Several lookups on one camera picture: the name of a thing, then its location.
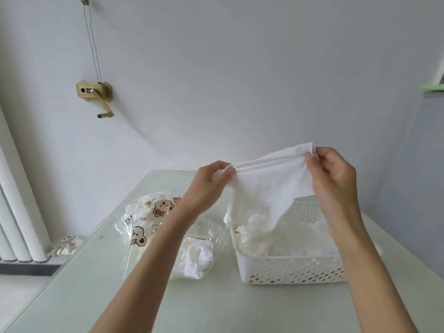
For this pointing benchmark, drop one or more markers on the white column radiator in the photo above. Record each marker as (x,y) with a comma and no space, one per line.
(20,204)

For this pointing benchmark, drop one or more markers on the clear bear-print plastic bag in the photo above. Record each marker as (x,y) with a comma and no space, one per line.
(152,208)

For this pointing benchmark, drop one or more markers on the pale green shelf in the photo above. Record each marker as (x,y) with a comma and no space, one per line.
(432,87)

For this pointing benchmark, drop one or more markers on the person's left forearm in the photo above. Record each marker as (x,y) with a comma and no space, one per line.
(138,284)

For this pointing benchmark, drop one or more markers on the person's left hand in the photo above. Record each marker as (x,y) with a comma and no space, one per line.
(204,190)

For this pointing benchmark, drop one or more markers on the brass wall crank winch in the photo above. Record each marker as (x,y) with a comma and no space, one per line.
(104,90)

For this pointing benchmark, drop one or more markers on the stack of white gloves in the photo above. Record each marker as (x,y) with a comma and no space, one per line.
(295,239)

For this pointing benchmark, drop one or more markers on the person's right forearm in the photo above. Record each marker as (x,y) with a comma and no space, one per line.
(371,284)

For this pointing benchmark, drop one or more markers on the white perforated plastic basket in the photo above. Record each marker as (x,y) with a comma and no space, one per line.
(295,273)

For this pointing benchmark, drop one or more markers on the white radiator valve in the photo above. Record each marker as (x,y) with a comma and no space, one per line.
(66,244)

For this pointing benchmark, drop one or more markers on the person's right hand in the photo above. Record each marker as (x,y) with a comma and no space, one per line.
(336,190)

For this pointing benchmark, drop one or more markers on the white cotton glove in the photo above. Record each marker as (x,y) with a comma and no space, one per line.
(270,183)

